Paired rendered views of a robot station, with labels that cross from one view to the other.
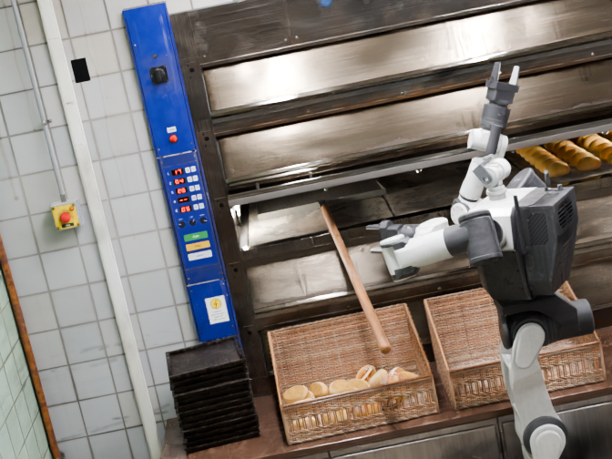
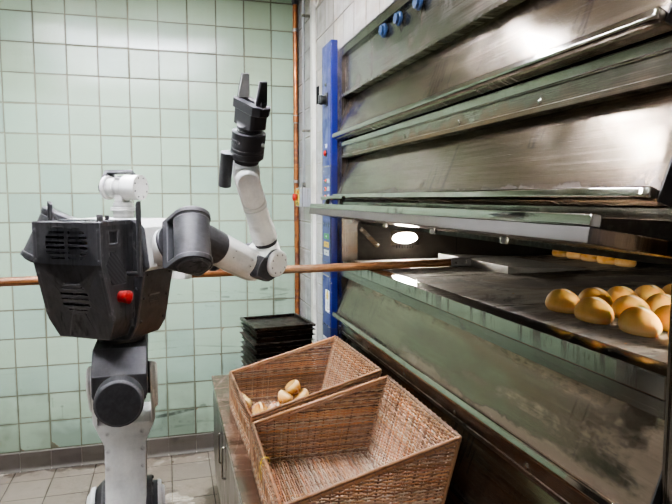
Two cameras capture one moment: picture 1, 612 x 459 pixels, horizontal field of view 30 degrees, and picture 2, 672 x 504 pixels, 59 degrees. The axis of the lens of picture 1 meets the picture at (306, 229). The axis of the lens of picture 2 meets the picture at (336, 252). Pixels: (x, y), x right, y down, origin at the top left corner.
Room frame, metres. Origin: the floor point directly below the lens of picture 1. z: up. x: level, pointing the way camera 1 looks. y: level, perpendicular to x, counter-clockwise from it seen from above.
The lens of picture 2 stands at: (3.47, -2.27, 1.45)
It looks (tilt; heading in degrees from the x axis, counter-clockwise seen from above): 5 degrees down; 74
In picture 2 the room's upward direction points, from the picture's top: straight up
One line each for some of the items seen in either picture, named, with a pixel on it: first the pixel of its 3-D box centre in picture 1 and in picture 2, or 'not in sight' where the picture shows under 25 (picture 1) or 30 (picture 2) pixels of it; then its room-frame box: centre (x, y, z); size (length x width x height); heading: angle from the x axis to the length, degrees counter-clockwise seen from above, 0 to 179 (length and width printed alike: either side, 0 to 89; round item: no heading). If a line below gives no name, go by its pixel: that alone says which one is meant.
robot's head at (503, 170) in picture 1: (494, 176); (124, 191); (3.36, -0.60, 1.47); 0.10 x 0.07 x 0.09; 146
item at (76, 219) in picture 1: (66, 214); (303, 197); (4.17, 0.86, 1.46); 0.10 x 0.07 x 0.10; 90
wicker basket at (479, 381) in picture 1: (510, 338); (343, 453); (3.95, -0.66, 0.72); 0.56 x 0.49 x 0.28; 89
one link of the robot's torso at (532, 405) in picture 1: (532, 384); (125, 446); (3.34, -0.61, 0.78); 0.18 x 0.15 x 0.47; 1
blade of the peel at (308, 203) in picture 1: (318, 195); (507, 260); (4.83, -0.08, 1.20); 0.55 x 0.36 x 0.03; 92
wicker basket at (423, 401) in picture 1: (349, 370); (299, 389); (3.94, -0.06, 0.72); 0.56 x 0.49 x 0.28; 92
